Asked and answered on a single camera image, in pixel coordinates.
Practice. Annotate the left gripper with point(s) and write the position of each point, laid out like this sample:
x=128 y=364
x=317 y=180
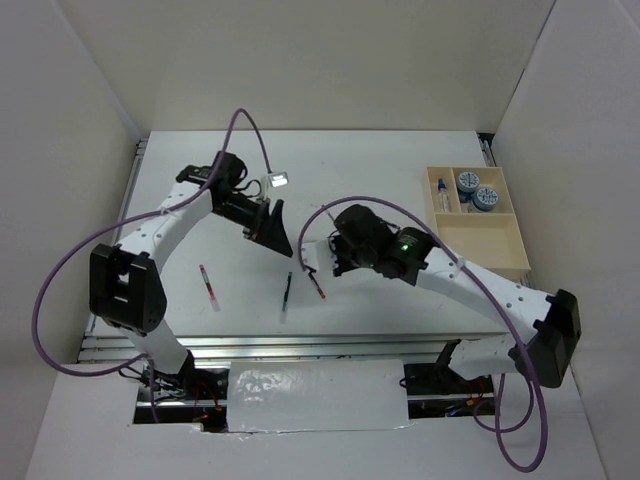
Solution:
x=269 y=228

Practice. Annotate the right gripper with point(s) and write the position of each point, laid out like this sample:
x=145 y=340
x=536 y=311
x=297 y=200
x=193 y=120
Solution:
x=341 y=264

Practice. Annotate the green pen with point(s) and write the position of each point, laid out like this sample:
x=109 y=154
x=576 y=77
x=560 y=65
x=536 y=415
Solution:
x=285 y=300

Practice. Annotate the clear spray bottle blue cap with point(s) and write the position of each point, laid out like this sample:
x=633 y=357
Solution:
x=443 y=196

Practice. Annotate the blue white jar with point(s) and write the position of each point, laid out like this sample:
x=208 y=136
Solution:
x=485 y=199
x=467 y=182

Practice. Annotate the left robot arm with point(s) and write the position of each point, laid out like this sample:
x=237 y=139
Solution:
x=125 y=279

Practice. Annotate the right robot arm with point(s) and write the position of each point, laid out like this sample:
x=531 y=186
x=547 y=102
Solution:
x=543 y=329

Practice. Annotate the red capped pen upper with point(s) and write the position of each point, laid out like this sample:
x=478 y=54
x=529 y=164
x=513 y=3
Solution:
x=328 y=213

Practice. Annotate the white front panel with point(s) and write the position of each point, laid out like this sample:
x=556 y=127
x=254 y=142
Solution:
x=316 y=396

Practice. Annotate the beige compartment tray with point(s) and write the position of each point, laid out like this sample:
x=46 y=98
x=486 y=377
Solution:
x=493 y=239

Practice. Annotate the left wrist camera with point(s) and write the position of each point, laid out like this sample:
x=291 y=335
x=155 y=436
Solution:
x=273 y=180

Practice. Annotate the aluminium frame rail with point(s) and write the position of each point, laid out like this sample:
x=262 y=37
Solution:
x=213 y=349

